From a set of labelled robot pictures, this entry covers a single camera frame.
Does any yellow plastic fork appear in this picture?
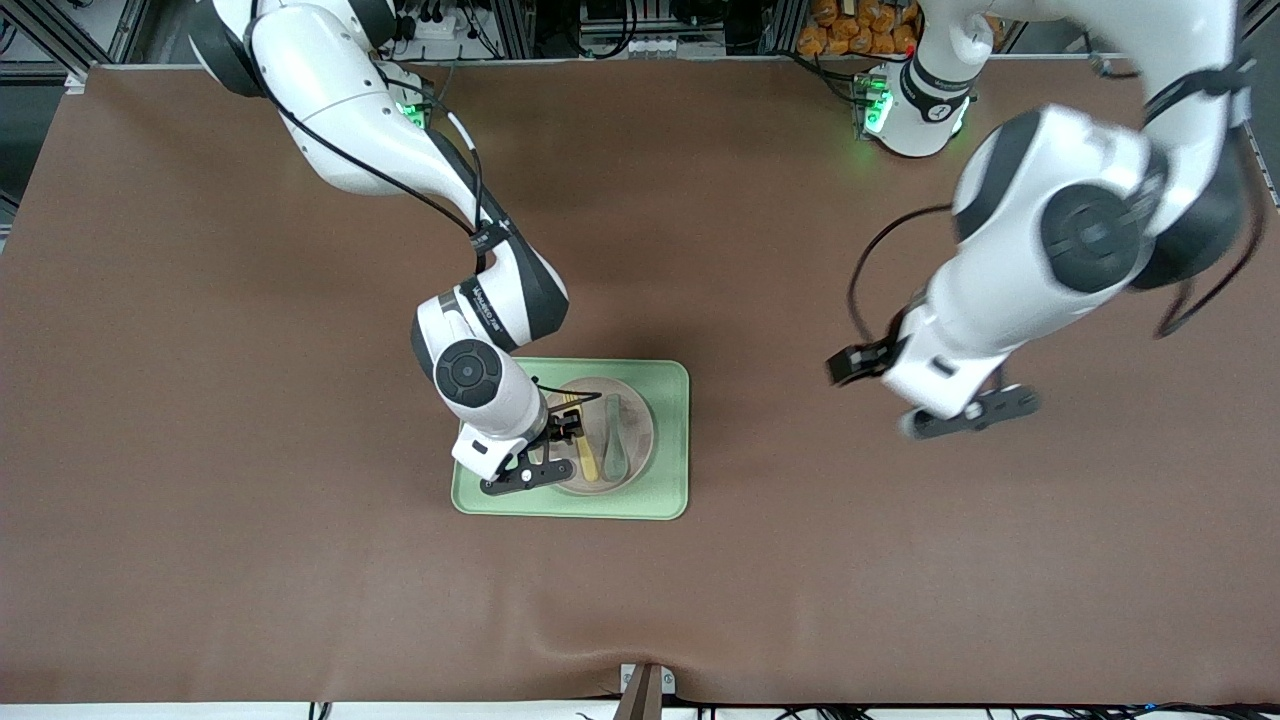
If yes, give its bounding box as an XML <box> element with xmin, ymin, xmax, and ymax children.
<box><xmin>560</xmin><ymin>392</ymin><xmax>601</xmax><ymax>483</ymax></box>

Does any beige round plate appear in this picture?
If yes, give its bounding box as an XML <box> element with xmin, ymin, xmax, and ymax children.
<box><xmin>540</xmin><ymin>376</ymin><xmax>658</xmax><ymax>498</ymax></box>

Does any green plastic spoon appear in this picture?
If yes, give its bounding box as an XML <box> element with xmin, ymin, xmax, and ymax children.
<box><xmin>601</xmin><ymin>392</ymin><xmax>631</xmax><ymax>479</ymax></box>

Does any light green rectangular tray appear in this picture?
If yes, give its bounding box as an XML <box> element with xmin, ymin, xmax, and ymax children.
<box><xmin>450</xmin><ymin>357</ymin><xmax>691</xmax><ymax>521</ymax></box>

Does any brown table mat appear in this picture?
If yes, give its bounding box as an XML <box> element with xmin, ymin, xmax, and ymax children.
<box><xmin>0</xmin><ymin>58</ymin><xmax>1280</xmax><ymax>707</ymax></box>

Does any orange toy food pile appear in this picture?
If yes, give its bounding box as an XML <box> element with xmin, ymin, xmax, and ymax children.
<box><xmin>797</xmin><ymin>0</ymin><xmax>921</xmax><ymax>57</ymax></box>

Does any white power strip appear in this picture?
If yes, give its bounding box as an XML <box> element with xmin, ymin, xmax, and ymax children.
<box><xmin>395</xmin><ymin>0</ymin><xmax>476</xmax><ymax>51</ymax></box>

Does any white connector block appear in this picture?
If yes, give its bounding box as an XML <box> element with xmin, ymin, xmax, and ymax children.
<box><xmin>590</xmin><ymin>35</ymin><xmax>729</xmax><ymax>59</ymax></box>

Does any table edge clamp bracket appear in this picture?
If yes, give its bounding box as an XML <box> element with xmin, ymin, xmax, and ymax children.
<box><xmin>618</xmin><ymin>662</ymin><xmax>678</xmax><ymax>720</ymax></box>

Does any aluminium frame post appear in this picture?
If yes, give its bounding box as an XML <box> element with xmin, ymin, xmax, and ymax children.
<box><xmin>490</xmin><ymin>0</ymin><xmax>541</xmax><ymax>59</ymax></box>
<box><xmin>757</xmin><ymin>0</ymin><xmax>801</xmax><ymax>53</ymax></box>

